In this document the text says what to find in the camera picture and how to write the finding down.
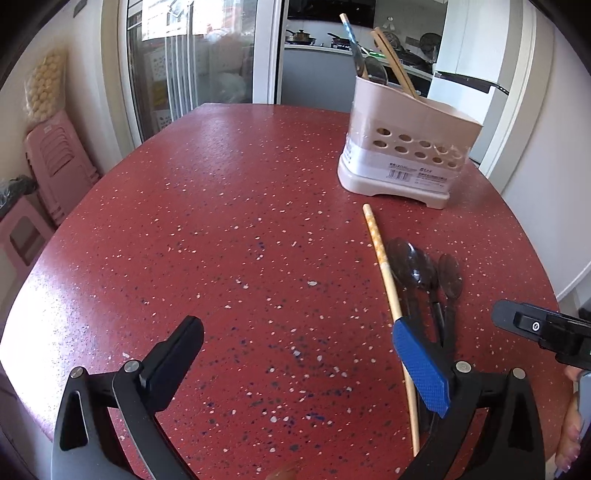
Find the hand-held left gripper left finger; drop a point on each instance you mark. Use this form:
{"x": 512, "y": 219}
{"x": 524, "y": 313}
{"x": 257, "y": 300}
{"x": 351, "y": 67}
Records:
{"x": 178, "y": 355}

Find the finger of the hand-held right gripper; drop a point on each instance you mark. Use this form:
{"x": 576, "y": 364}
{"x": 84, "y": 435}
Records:
{"x": 512, "y": 316}

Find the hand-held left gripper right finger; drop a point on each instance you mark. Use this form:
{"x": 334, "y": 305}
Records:
{"x": 422, "y": 364}

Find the dark translucent plastic spoon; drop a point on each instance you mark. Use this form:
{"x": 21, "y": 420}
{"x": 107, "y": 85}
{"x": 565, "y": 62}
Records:
{"x": 401, "y": 263}
{"x": 429, "y": 277}
{"x": 360, "y": 62}
{"x": 376, "y": 71}
{"x": 450, "y": 277}

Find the orange patterned bamboo chopstick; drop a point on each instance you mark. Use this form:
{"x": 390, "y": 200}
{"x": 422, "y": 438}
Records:
{"x": 378, "y": 244}

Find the cream plastic utensil holder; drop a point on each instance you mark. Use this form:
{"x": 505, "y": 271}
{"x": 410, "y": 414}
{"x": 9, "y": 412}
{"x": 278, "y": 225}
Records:
{"x": 369, "y": 120}

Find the blue patterned bamboo chopstick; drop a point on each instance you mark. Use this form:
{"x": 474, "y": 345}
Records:
{"x": 348, "y": 32}

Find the person's right hand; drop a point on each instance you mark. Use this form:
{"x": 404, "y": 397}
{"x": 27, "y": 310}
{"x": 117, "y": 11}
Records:
{"x": 570, "y": 434}

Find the pink plastic stool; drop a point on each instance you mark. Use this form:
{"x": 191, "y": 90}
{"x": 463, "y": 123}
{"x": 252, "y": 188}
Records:
{"x": 18, "y": 235}

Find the stack of pink stools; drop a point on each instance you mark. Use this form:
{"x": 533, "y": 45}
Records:
{"x": 60, "y": 157}

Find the black plastic bag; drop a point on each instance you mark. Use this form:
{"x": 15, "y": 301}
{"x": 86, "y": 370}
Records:
{"x": 14, "y": 191}

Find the black built-in oven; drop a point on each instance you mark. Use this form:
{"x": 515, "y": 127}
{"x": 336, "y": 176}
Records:
{"x": 419, "y": 83}

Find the white refrigerator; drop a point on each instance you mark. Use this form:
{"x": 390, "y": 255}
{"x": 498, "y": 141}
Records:
{"x": 466, "y": 41}

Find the black wok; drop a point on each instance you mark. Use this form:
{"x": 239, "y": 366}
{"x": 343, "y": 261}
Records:
{"x": 411, "y": 56}

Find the round perforated skimmer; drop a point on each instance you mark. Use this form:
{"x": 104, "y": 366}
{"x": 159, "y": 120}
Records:
{"x": 429, "y": 46}

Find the bag of yellow balls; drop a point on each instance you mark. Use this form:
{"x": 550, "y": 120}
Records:
{"x": 44, "y": 87}

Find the sliding glass door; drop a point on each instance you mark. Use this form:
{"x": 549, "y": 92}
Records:
{"x": 207, "y": 46}

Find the black frying pan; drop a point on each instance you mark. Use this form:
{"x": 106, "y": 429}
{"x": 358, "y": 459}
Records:
{"x": 339, "y": 37}

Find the metal cooking pot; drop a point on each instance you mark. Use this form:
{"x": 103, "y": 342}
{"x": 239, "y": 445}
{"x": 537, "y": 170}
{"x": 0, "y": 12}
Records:
{"x": 300, "y": 37}

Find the black range hood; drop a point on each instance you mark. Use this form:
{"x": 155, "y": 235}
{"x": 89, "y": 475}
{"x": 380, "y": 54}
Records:
{"x": 323, "y": 9}

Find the dark wall switch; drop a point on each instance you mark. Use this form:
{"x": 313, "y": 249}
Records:
{"x": 81, "y": 5}

